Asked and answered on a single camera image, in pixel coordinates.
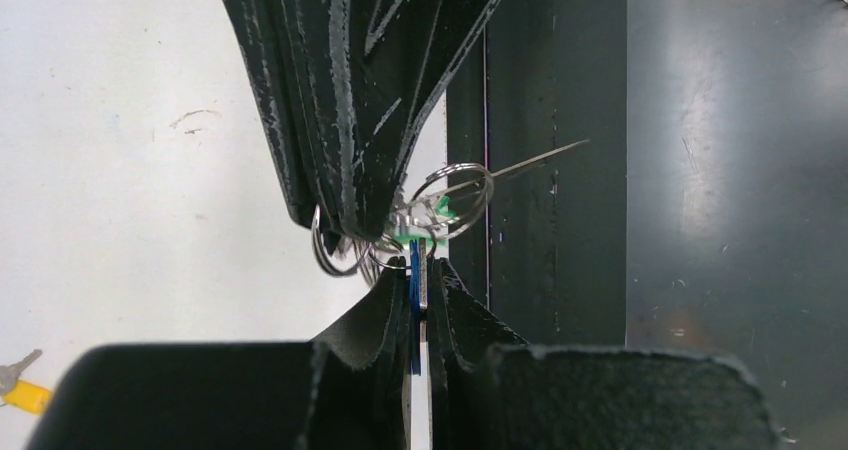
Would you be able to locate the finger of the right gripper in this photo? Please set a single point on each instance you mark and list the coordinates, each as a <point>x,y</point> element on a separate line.
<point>399,57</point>
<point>297,57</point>

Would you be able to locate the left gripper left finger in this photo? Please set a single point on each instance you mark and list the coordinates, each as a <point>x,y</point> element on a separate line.
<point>361,387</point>

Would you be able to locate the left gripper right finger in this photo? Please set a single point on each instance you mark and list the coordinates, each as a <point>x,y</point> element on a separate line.
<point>460,332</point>

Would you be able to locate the blue tagged key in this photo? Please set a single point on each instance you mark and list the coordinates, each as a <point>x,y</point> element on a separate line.
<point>420,399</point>

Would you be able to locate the metal keyring with coloured keys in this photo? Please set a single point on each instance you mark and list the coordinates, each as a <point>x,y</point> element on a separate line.
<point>448,203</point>

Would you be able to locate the yellow tagged loose key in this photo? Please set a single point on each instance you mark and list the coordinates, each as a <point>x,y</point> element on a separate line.
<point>21,394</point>

